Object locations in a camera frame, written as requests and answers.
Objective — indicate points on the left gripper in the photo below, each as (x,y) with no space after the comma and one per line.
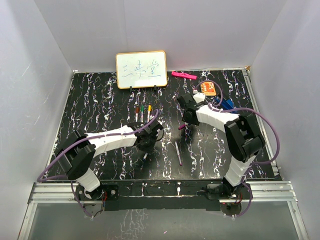
(148,149)

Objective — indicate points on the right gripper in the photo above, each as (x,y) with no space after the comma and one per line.
(193,122)

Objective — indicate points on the yellow marker pen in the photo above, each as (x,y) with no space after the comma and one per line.
(148,115)

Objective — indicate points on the red marker pen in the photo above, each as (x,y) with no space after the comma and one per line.
(137,113)

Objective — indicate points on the brown pen cap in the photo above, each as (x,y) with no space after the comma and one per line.
(137,110)

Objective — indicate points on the green marker pen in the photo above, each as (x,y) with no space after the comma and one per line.
(142,116)

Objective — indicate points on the green pen cap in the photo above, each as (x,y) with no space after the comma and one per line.
(142,108)

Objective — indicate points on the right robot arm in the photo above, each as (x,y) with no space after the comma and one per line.
(243,135)

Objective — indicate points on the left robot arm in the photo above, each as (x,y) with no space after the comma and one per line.
(77,152)

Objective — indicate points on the pink marker pen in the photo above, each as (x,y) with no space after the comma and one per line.
(178,153)

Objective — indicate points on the orange card box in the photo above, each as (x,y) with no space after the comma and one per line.
(208,88)

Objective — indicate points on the blue plastic clip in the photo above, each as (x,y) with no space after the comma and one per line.
(226,104)

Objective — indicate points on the small whiteboard with writing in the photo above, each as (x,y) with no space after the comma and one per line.
(141,69)

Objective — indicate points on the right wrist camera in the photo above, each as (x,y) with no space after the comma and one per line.
(198,96)

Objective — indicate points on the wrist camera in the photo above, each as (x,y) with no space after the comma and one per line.
(198,96)
(155,128)

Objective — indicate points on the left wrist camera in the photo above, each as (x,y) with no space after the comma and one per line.
(155,128)

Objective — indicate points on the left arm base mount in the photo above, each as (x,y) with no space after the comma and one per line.
(105,192)

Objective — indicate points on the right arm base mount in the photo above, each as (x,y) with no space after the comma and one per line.
(226,192)

